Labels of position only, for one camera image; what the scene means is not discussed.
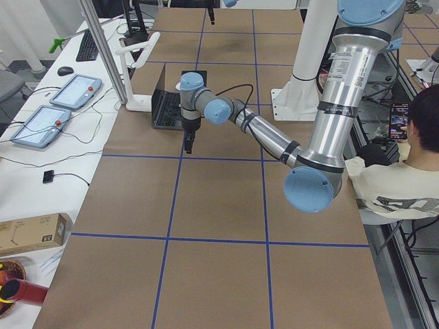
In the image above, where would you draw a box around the silver laptop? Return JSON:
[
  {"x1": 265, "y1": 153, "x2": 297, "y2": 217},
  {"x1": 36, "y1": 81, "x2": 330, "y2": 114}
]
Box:
[{"x1": 151, "y1": 65, "x2": 183, "y2": 131}]

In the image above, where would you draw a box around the blue teach pendant far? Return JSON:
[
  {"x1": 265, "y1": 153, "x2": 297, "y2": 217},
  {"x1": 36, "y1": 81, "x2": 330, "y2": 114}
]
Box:
[{"x1": 49, "y1": 74, "x2": 102, "y2": 110}]

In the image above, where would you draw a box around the black desk mouse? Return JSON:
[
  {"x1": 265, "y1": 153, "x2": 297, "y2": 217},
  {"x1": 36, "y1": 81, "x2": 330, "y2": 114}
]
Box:
[{"x1": 57, "y1": 66, "x2": 74, "y2": 76}]

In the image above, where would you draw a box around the blue teach pendant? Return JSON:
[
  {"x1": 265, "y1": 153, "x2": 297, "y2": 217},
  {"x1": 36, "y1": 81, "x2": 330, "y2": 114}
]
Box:
[
  {"x1": 49, "y1": 74, "x2": 102, "y2": 110},
  {"x1": 10, "y1": 106, "x2": 71, "y2": 149}
]

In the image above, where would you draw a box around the black mouse pad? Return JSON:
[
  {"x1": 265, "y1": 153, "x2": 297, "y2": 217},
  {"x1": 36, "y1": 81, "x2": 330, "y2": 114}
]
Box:
[{"x1": 179, "y1": 70, "x2": 208, "y2": 83}]

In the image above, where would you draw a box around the blue teach pendant near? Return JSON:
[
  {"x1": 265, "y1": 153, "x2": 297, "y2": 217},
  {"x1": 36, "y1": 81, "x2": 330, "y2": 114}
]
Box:
[{"x1": 10, "y1": 106, "x2": 71, "y2": 149}]

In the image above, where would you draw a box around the red bottle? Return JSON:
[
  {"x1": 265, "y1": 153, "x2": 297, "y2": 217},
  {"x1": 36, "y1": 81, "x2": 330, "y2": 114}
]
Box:
[{"x1": 1, "y1": 278, "x2": 49, "y2": 306}]

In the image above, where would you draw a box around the cardboard box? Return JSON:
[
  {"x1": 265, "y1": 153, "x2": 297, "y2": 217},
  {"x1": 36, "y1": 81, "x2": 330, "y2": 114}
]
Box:
[{"x1": 1, "y1": 213, "x2": 72, "y2": 256}]

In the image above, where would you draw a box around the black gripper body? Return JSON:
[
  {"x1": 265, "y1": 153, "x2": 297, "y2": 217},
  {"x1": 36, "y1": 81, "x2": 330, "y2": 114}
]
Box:
[{"x1": 182, "y1": 118, "x2": 200, "y2": 139}]

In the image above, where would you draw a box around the smartphone in hand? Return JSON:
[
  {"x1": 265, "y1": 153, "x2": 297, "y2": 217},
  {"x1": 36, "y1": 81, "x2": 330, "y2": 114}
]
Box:
[{"x1": 388, "y1": 103, "x2": 409, "y2": 140}]

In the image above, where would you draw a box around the black keyboard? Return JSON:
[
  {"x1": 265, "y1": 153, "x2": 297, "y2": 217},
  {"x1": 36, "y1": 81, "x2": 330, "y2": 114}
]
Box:
[{"x1": 75, "y1": 30, "x2": 99, "y2": 62}]

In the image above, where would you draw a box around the person in cream sweater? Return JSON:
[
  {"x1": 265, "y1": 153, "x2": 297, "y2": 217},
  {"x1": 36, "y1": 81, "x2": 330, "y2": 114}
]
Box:
[{"x1": 345, "y1": 85, "x2": 438, "y2": 225}]

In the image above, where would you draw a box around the small black puck device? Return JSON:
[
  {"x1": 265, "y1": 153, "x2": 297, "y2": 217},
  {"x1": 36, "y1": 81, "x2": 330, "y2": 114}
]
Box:
[{"x1": 43, "y1": 170, "x2": 55, "y2": 184}]

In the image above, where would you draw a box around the white camera pole base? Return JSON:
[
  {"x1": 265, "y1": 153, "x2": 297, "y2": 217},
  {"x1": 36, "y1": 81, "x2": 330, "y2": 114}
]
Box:
[{"x1": 272, "y1": 0, "x2": 337, "y2": 121}]

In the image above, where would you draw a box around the aluminium frame post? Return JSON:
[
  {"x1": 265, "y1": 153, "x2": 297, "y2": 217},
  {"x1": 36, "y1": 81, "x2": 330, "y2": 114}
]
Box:
[{"x1": 79, "y1": 0, "x2": 128, "y2": 105}]

